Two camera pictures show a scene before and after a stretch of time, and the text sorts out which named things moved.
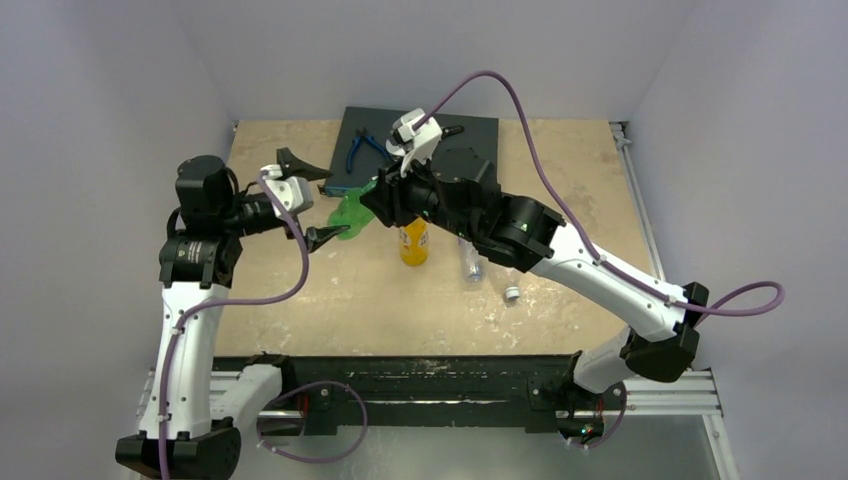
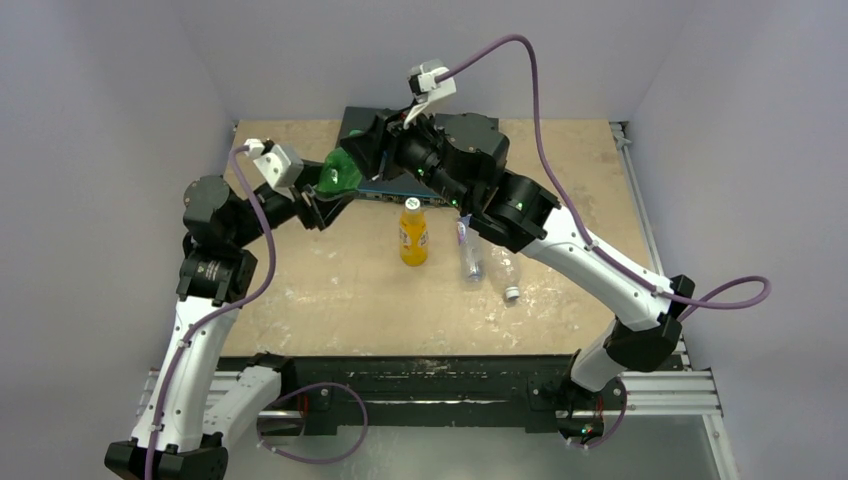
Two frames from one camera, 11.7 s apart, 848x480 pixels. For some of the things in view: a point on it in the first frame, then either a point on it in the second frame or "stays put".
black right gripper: (389, 196) → (371, 149)
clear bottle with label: (474, 266) stays put
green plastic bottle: (351, 211) → (339, 173)
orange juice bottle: (414, 242) stays put
